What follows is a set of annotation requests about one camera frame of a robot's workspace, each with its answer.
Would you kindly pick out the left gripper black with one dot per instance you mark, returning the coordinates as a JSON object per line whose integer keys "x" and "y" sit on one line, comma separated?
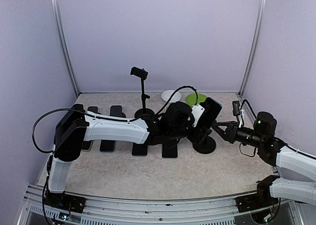
{"x": 199, "y": 134}

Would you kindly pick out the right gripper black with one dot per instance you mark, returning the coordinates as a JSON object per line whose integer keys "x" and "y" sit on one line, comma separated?
{"x": 232, "y": 130}

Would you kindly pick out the black round base stand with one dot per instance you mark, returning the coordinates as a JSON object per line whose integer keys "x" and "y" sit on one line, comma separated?
{"x": 207, "y": 146}

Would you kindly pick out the black phone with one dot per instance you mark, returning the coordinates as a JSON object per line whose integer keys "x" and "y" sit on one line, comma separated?
{"x": 139, "y": 149}
{"x": 107, "y": 146}
{"x": 211, "y": 110}

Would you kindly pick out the tall black clamp phone mount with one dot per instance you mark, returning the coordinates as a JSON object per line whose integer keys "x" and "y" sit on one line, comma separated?
{"x": 142, "y": 74}

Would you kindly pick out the dark grey folding phone stand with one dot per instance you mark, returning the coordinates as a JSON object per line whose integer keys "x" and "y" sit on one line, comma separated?
{"x": 93, "y": 109}

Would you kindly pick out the phone with clear case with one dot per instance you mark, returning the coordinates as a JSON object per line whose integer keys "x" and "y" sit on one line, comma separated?
{"x": 86, "y": 145}

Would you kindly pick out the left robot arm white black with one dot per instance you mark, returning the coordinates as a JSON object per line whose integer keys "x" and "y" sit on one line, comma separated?
{"x": 77, "y": 126}

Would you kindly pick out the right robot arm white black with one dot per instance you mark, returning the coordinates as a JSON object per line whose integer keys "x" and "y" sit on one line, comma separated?
{"x": 276, "y": 153}

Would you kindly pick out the green plate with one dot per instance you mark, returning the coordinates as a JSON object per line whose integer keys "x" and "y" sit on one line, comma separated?
{"x": 192, "y": 99}

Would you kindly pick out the white ceramic bowl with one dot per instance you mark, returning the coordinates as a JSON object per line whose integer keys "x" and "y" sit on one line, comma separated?
{"x": 167, "y": 94}

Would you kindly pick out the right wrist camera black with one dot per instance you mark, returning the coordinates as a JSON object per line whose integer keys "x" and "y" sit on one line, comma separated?
{"x": 236, "y": 108}

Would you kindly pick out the front aluminium rail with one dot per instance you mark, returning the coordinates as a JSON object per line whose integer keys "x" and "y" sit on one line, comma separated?
{"x": 95, "y": 210}

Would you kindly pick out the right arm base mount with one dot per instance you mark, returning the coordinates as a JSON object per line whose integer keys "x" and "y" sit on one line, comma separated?
{"x": 260, "y": 199}

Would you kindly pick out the right aluminium frame post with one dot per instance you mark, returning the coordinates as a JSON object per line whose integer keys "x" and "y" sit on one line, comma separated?
{"x": 254, "y": 45}

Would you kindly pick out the aluminium frame post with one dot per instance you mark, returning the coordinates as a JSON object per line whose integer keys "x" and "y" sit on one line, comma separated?
{"x": 63, "y": 43}
{"x": 254, "y": 45}

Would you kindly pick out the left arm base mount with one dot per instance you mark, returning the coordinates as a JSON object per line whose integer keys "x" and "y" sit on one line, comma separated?
{"x": 64, "y": 201}

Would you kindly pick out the left aluminium frame post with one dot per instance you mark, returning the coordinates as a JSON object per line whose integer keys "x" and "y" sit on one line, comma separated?
{"x": 63, "y": 43}

